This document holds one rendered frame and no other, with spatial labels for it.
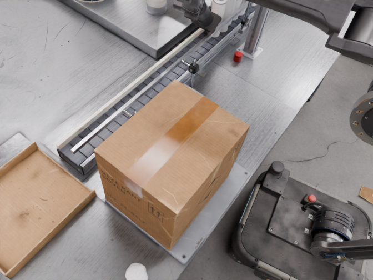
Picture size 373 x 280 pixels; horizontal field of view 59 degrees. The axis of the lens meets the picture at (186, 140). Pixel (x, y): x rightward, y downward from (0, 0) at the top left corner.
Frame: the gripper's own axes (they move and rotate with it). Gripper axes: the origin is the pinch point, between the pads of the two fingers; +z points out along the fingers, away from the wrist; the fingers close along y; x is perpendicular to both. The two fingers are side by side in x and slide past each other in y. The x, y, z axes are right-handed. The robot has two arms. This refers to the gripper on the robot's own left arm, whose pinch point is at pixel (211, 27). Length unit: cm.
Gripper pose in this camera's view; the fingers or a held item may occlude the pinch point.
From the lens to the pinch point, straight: 139.9
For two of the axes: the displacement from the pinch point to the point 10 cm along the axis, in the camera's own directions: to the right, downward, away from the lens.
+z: 2.9, 0.3, 9.6
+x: -5.3, 8.4, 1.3
